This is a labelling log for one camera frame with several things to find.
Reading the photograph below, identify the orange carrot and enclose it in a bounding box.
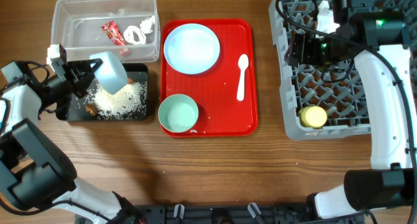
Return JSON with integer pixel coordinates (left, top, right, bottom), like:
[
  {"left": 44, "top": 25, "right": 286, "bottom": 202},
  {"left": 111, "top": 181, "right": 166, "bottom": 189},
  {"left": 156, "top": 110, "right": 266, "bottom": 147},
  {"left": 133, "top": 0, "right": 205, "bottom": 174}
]
[{"left": 128, "top": 78, "right": 135, "bottom": 85}]

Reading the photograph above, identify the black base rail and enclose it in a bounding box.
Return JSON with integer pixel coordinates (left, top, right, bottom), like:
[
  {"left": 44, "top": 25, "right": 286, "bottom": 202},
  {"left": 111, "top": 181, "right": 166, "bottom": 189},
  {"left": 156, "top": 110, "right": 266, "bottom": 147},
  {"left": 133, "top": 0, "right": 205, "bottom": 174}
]
[{"left": 74, "top": 203, "right": 364, "bottom": 224}]

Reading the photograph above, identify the white rice pile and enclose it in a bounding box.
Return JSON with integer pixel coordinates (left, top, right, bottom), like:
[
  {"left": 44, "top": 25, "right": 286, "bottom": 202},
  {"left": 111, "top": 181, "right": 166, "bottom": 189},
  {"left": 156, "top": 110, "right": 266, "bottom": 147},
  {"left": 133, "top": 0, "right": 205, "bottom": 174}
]
[{"left": 76, "top": 80, "right": 148, "bottom": 120}]

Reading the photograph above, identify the white tissue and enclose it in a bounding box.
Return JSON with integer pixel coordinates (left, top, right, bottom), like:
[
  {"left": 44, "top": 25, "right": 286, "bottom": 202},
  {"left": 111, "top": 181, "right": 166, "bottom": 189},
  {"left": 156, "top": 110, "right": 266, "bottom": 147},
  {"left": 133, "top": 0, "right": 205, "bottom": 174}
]
[{"left": 140, "top": 16, "right": 156, "bottom": 35}]

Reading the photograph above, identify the grey dishwasher rack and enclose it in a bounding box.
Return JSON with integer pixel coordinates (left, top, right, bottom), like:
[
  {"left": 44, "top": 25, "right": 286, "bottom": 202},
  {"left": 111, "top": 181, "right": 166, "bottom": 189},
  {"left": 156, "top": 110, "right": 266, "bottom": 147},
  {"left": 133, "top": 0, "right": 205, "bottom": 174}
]
[{"left": 268, "top": 0, "right": 399, "bottom": 141}]

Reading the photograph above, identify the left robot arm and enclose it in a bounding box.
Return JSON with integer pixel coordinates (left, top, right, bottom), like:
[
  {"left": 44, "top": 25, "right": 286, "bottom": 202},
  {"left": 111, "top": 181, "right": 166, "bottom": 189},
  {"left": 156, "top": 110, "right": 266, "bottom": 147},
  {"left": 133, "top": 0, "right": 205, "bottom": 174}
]
[{"left": 1, "top": 58, "right": 145, "bottom": 223}]

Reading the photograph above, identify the clear plastic bin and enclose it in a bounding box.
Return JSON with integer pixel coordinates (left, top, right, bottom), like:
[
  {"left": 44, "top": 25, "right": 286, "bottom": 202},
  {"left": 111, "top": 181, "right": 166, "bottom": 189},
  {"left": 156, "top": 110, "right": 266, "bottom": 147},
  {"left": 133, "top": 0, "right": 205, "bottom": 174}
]
[{"left": 51, "top": 0, "right": 160, "bottom": 63}]

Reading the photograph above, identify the brown food scrap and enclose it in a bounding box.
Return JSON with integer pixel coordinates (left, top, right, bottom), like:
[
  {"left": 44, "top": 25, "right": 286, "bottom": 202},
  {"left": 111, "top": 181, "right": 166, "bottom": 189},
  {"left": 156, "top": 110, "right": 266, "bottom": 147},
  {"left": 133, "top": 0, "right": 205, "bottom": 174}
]
[{"left": 85, "top": 104, "right": 98, "bottom": 117}]

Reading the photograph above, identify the yellow plastic cup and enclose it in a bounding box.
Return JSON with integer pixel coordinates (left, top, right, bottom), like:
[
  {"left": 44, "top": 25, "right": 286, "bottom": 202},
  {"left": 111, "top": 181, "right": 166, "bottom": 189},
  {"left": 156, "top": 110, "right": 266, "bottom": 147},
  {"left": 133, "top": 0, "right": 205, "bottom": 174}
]
[{"left": 298, "top": 105, "right": 328, "bottom": 128}]

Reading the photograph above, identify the mint green bowl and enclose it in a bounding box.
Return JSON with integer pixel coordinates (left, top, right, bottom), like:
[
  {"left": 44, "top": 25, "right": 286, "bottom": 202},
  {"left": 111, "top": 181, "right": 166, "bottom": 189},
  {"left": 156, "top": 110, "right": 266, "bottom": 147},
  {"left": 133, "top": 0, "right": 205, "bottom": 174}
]
[{"left": 158, "top": 94, "right": 199, "bottom": 133}]

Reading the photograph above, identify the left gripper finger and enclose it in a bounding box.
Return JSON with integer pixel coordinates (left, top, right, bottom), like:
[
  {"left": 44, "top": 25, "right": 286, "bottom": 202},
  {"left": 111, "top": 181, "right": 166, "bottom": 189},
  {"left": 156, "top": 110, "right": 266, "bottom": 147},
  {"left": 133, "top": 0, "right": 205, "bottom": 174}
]
[
  {"left": 67, "top": 58, "right": 103, "bottom": 79},
  {"left": 73, "top": 76, "right": 94, "bottom": 98}
]

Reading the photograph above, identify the red snack wrapper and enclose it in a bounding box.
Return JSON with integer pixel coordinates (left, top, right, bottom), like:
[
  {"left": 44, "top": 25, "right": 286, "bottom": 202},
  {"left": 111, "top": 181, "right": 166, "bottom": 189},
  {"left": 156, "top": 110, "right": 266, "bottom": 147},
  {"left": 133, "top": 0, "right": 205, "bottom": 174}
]
[{"left": 101, "top": 21, "right": 130, "bottom": 57}]

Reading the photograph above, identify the white plastic spoon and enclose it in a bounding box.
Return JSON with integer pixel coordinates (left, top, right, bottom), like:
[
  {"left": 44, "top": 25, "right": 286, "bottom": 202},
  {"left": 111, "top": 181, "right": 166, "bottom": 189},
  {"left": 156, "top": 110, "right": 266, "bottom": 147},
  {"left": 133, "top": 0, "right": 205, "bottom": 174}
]
[{"left": 237, "top": 54, "right": 249, "bottom": 102}]

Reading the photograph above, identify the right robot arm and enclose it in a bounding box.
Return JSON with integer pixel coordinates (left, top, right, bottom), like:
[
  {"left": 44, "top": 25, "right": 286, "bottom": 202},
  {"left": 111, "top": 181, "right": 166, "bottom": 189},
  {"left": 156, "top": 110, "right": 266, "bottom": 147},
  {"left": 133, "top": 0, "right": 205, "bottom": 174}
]
[{"left": 285, "top": 0, "right": 416, "bottom": 223}]

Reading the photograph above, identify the white plastic ring wrapper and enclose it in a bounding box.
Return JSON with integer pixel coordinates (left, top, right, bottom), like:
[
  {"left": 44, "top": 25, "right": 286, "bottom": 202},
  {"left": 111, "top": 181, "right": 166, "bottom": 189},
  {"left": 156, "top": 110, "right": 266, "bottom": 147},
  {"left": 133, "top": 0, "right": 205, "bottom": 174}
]
[{"left": 123, "top": 25, "right": 146, "bottom": 45}]

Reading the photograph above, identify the black plastic tray bin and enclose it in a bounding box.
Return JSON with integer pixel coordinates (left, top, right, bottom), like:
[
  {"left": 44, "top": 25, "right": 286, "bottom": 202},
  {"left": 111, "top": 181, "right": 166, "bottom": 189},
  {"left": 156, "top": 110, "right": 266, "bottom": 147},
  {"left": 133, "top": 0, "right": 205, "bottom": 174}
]
[{"left": 55, "top": 63, "right": 149, "bottom": 122}]

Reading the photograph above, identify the light blue rice bowl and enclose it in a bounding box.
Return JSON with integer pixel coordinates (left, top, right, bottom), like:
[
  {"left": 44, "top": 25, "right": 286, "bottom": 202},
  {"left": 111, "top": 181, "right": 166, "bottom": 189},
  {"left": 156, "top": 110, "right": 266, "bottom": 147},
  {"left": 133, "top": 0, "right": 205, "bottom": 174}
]
[{"left": 89, "top": 51, "right": 128, "bottom": 94}]

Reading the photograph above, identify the light blue plate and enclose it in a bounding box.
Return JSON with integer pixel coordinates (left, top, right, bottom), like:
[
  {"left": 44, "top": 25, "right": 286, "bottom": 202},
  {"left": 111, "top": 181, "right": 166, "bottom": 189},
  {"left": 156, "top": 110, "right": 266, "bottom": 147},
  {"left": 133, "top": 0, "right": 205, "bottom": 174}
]
[{"left": 163, "top": 23, "right": 220, "bottom": 75}]

